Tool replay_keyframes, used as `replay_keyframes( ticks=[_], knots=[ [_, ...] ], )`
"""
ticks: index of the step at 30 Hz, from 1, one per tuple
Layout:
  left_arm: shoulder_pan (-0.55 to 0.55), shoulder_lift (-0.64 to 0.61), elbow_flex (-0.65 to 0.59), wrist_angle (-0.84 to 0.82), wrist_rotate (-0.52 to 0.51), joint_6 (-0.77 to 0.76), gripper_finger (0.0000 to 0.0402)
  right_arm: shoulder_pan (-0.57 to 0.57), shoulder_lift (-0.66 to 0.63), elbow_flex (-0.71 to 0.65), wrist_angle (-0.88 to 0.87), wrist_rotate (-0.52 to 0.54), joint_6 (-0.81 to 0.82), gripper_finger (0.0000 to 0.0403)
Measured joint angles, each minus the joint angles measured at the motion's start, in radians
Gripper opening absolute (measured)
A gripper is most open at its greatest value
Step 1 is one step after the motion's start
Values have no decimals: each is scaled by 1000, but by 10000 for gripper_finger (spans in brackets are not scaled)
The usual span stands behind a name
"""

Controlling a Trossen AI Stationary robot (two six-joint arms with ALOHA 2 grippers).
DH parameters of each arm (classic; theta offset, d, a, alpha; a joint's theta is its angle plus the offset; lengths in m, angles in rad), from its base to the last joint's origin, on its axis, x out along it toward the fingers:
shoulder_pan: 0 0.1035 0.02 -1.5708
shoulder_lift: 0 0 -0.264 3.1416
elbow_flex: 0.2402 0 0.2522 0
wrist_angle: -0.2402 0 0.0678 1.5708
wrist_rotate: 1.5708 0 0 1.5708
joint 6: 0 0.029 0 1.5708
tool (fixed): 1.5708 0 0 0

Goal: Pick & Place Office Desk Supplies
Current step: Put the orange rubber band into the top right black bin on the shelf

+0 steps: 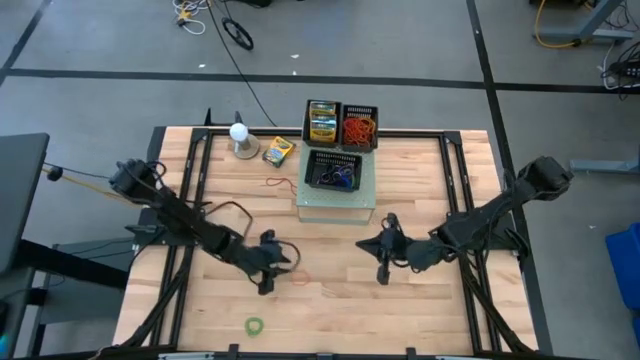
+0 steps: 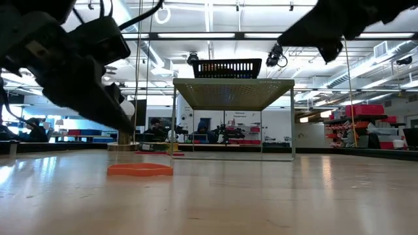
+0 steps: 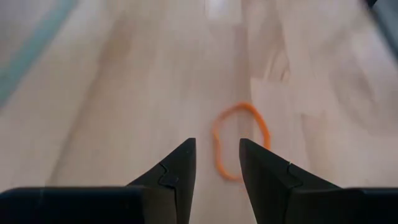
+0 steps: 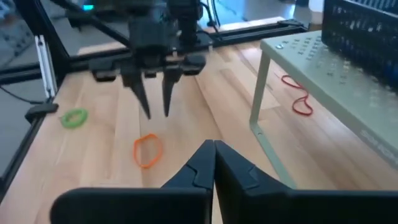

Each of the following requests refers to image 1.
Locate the black round knob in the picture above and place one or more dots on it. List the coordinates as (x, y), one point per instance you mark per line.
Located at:
(55, 173)

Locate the blue coil wrist band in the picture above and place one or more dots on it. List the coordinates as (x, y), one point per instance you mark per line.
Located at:
(342, 182)

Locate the black slotted plastic basket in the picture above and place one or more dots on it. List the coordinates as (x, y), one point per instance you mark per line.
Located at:
(306, 120)
(345, 112)
(312, 170)

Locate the white bulb lamp wooden base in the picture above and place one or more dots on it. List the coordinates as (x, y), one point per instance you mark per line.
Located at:
(239, 132)

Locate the dark desk top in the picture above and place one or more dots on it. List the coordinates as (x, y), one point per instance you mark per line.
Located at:
(20, 200)

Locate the yellow green crayon box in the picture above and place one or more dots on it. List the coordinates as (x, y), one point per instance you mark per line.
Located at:
(322, 135)
(278, 151)

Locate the green coil wrist band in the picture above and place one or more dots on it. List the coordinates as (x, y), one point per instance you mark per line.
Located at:
(246, 327)
(353, 175)

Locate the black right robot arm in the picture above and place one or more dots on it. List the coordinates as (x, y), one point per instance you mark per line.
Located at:
(495, 210)

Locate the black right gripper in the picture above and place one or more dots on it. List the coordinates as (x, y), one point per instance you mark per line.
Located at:
(410, 250)

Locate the black desk frame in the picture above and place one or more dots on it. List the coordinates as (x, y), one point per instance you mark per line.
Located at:
(75, 265)

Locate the purple coil wrist band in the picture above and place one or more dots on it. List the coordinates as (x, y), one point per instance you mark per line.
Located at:
(345, 171)

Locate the grey desk foot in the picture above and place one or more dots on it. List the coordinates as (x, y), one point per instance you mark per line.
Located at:
(600, 166)

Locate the blue plastic bin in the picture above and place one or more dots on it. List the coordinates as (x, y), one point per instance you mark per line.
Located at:
(625, 270)

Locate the pale green perforated shelf riser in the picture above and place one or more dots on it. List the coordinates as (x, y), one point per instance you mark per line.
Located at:
(345, 200)

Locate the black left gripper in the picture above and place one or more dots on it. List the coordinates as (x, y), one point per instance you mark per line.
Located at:
(260, 257)

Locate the grey desk leg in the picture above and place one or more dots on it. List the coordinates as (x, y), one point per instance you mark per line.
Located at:
(600, 15)

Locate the black coil wrist band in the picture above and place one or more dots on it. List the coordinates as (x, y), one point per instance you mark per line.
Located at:
(322, 177)

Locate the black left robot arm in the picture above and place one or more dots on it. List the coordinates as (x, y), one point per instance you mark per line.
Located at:
(185, 222)

